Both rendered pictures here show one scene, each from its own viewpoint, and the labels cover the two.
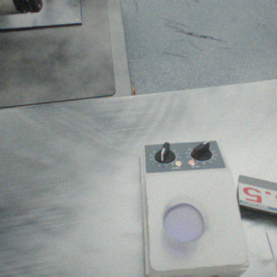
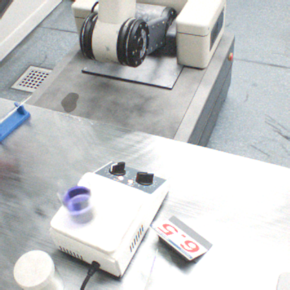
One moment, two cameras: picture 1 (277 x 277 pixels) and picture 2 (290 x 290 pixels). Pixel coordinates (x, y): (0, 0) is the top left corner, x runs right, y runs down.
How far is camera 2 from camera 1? 36 cm
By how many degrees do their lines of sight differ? 25
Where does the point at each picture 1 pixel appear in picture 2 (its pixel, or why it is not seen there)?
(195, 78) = not seen: hidden behind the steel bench
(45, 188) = (39, 164)
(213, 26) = not seen: outside the picture
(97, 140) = (89, 149)
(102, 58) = (172, 120)
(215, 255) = (93, 237)
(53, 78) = (125, 123)
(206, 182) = (123, 192)
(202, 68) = not seen: hidden behind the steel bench
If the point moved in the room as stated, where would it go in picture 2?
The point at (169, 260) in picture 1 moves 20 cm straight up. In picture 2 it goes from (63, 224) to (24, 139)
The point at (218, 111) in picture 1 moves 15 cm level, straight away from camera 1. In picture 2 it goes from (191, 165) to (241, 127)
